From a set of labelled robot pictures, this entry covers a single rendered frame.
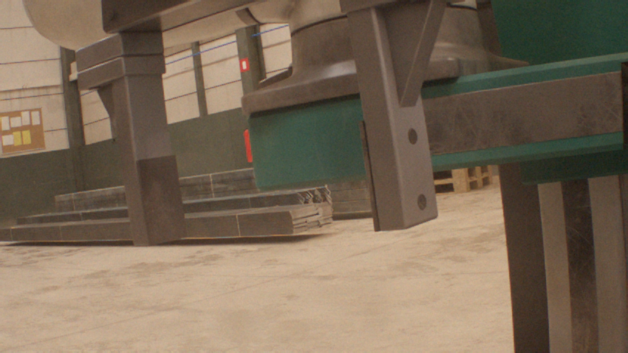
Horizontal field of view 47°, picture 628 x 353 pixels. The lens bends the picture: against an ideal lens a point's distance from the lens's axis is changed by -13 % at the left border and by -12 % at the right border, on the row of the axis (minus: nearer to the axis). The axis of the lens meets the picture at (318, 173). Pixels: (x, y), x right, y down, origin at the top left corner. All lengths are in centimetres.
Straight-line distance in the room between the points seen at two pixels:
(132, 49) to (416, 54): 15
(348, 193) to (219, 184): 173
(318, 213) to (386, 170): 603
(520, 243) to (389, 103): 63
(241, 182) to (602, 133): 781
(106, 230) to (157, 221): 785
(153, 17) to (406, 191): 14
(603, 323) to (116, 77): 51
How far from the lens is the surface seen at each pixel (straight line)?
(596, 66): 49
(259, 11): 63
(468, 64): 56
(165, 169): 38
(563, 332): 74
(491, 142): 51
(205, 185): 870
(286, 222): 615
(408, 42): 29
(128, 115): 37
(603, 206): 70
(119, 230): 801
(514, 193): 90
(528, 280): 91
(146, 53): 38
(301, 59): 60
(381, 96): 28
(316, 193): 707
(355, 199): 727
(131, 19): 36
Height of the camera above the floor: 69
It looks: 2 degrees down
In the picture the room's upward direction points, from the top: 8 degrees counter-clockwise
